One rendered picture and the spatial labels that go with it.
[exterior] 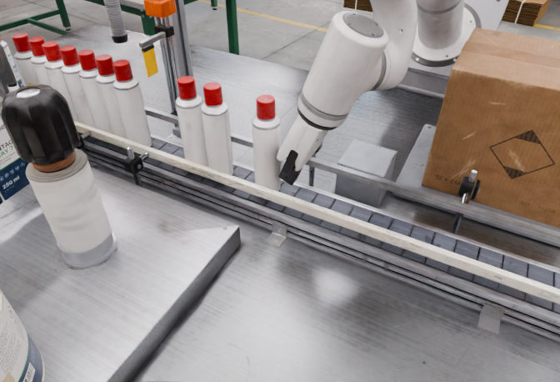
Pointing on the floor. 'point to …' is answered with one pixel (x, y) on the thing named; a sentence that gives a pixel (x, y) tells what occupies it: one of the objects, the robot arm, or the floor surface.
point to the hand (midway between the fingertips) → (290, 172)
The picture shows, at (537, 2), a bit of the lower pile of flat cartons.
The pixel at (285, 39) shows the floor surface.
